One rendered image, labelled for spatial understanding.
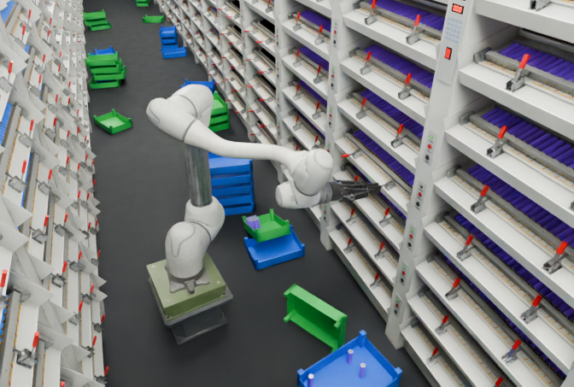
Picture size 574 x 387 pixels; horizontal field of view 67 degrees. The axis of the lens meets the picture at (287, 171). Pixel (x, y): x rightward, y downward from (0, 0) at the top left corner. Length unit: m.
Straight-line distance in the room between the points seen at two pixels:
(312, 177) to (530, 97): 0.67
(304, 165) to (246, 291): 1.10
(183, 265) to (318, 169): 0.81
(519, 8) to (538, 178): 0.43
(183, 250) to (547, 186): 1.35
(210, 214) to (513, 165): 1.27
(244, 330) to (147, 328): 0.47
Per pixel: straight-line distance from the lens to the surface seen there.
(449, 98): 1.41
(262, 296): 2.34
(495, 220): 1.43
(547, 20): 1.18
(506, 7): 1.25
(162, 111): 1.64
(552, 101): 1.23
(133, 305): 2.43
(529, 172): 1.30
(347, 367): 1.73
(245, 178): 2.68
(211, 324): 2.22
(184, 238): 1.89
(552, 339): 1.45
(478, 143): 1.40
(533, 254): 1.36
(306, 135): 2.56
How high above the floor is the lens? 1.78
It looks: 33 degrees down
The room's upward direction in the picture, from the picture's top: straight up
